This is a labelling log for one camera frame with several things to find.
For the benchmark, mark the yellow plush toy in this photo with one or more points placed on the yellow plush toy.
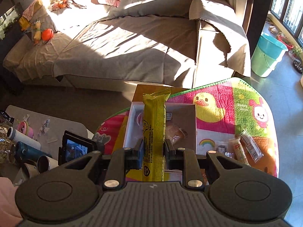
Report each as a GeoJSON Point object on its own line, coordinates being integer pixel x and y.
{"type": "Point", "coordinates": [35, 32]}

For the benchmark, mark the small plush toys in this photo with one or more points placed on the small plush toys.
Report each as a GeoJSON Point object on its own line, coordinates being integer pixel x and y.
{"type": "Point", "coordinates": [59, 3]}

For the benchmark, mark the dark plant bowl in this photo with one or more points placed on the dark plant bowl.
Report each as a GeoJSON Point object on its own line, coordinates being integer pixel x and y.
{"type": "Point", "coordinates": [298, 66]}

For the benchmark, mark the pink toy cup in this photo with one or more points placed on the pink toy cup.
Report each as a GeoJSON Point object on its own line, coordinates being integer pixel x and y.
{"type": "Point", "coordinates": [24, 128]}

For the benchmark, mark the brown bread clear packet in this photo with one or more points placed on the brown bread clear packet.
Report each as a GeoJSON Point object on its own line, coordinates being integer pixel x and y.
{"type": "Point", "coordinates": [176, 133]}

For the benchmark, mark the teal and green buckets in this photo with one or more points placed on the teal and green buckets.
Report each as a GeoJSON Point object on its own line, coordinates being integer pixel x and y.
{"type": "Point", "coordinates": [267, 56]}

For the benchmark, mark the person's pink clothing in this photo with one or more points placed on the person's pink clothing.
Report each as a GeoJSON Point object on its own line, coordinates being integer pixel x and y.
{"type": "Point", "coordinates": [8, 201]}

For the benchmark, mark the small green potted plant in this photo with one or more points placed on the small green potted plant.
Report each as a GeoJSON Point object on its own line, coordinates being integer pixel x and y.
{"type": "Point", "coordinates": [297, 52]}

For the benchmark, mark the glass jar of nuts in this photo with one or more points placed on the glass jar of nuts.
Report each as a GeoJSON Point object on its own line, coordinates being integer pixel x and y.
{"type": "Point", "coordinates": [6, 146]}

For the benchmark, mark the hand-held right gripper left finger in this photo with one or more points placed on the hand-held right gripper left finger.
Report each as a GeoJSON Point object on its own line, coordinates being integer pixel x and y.
{"type": "Point", "coordinates": [136, 156]}

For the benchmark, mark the small dark candy packet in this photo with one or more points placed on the small dark candy packet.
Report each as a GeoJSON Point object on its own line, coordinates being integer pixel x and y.
{"type": "Point", "coordinates": [221, 150]}
{"type": "Point", "coordinates": [229, 155]}

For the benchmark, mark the white low table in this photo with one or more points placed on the white low table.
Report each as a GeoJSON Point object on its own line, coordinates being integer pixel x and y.
{"type": "Point", "coordinates": [59, 127]}

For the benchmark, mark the steel cup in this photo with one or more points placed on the steel cup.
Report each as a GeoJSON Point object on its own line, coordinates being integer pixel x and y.
{"type": "Point", "coordinates": [47, 164]}

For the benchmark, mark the beige covered sofa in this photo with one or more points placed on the beige covered sofa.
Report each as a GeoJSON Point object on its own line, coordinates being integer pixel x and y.
{"type": "Point", "coordinates": [118, 52]}

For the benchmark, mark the dark teal thermos bottle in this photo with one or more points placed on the dark teal thermos bottle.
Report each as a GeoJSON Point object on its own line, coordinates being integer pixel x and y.
{"type": "Point", "coordinates": [30, 151]}

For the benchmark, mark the dark framed window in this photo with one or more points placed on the dark framed window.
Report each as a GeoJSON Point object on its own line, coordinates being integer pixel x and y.
{"type": "Point", "coordinates": [287, 7]}

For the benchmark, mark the white mug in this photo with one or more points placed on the white mug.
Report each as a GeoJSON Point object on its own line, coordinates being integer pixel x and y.
{"type": "Point", "coordinates": [29, 170]}

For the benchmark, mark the red lidded jelly cup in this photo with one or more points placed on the red lidded jelly cup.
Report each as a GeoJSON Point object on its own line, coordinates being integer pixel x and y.
{"type": "Point", "coordinates": [139, 121]}

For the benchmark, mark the white thermos bottle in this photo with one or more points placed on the white thermos bottle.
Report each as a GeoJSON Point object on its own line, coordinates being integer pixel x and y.
{"type": "Point", "coordinates": [21, 138]}

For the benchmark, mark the red plant pot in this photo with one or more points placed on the red plant pot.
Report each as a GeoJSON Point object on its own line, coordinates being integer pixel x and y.
{"type": "Point", "coordinates": [285, 42]}

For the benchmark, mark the yellow snack bar packet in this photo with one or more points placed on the yellow snack bar packet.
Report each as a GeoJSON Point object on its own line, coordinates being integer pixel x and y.
{"type": "Point", "coordinates": [153, 127]}

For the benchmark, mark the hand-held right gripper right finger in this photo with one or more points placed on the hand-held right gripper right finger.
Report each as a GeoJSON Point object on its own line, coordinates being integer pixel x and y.
{"type": "Point", "coordinates": [170, 156]}

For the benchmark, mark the orange ball toy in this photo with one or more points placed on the orange ball toy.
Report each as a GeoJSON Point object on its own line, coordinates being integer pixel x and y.
{"type": "Point", "coordinates": [47, 34]}

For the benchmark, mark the pale snack stick packet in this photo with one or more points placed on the pale snack stick packet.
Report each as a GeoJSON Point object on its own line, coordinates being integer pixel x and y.
{"type": "Point", "coordinates": [239, 151]}

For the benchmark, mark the grey sofa pillow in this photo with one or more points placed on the grey sofa pillow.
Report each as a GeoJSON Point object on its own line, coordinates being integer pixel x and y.
{"type": "Point", "coordinates": [153, 0]}

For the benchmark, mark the cartoon printed blanket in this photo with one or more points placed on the cartoon printed blanket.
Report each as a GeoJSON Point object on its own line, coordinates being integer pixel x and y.
{"type": "Point", "coordinates": [248, 99]}

